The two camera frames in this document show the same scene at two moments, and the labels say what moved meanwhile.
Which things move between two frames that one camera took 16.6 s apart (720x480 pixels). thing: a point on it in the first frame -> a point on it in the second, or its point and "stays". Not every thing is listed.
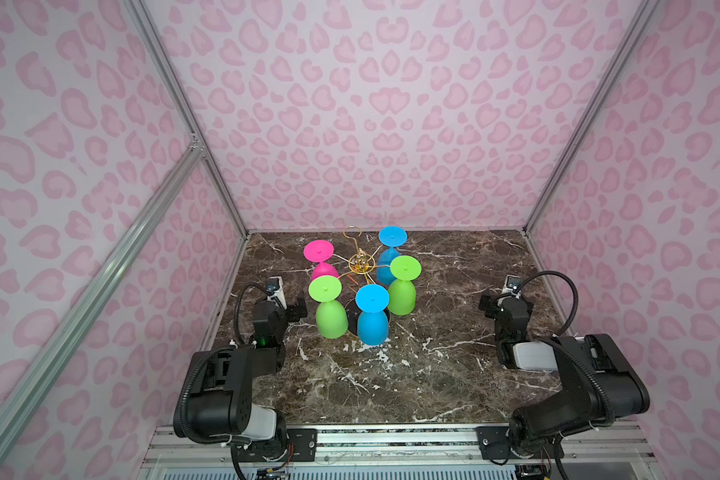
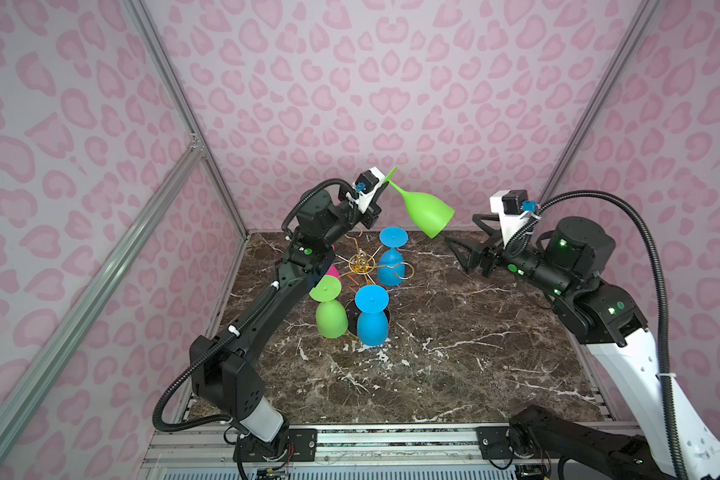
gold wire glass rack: [362, 261] stays
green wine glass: [331, 315] stays
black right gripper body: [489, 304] -> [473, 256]
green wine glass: [402, 298] -> [428, 214]
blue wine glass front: [373, 321] stays
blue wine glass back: [392, 236] stays
